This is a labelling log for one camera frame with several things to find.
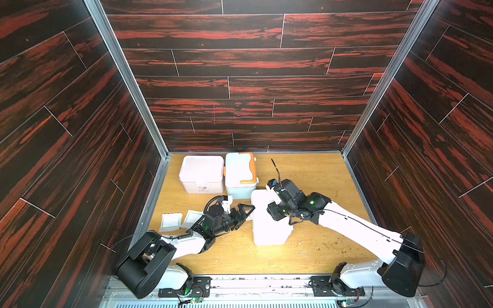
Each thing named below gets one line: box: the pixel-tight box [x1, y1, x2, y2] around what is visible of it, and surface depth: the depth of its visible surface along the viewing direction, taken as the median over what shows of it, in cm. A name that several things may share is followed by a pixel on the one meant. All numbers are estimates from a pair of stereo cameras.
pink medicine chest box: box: [178, 155, 225, 194], surface depth 96 cm
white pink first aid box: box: [250, 189, 294, 246], surface depth 78 cm
